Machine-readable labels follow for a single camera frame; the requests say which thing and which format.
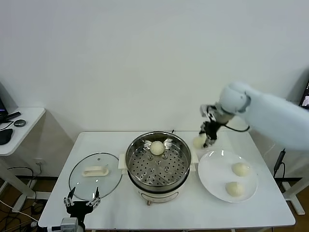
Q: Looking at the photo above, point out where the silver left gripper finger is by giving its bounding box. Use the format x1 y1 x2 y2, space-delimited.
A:
87 186 101 207
63 186 76 206

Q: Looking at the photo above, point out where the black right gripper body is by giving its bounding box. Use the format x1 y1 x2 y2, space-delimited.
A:
202 121 219 140

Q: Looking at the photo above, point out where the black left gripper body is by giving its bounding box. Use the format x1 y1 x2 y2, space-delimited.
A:
65 201 96 223

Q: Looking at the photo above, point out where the white steamed baozi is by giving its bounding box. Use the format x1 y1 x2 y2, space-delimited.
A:
231 162 251 177
150 141 166 156
193 136 205 150
225 181 246 197

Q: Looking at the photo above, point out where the perforated steel steamer basket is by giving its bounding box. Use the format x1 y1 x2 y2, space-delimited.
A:
118 131 199 187

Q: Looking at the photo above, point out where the white round plate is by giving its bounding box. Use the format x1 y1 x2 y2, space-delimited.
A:
197 150 258 203

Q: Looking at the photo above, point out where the white side table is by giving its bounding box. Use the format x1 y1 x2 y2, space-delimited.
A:
281 100 309 216
0 107 53 213

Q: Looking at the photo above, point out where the black laptop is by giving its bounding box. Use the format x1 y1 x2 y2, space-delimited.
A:
299 81 309 111

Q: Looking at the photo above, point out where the black remote bar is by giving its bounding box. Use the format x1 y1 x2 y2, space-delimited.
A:
3 111 21 121

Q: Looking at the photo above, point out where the dark monitor on shelf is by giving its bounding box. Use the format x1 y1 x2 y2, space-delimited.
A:
0 81 8 119

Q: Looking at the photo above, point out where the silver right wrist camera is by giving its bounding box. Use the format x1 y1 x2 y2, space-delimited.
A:
199 103 218 120

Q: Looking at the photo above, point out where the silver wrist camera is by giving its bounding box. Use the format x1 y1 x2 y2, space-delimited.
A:
60 217 79 232
199 103 218 120

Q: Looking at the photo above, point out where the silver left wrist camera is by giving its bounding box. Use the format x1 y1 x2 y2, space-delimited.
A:
60 217 79 232

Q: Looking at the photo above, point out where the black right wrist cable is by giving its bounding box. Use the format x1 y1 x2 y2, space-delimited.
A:
223 122 251 133

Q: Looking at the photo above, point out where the white wall socket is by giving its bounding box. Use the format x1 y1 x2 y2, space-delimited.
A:
34 158 46 174

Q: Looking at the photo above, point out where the black floor cable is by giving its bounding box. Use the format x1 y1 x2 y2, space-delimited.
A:
6 167 37 201

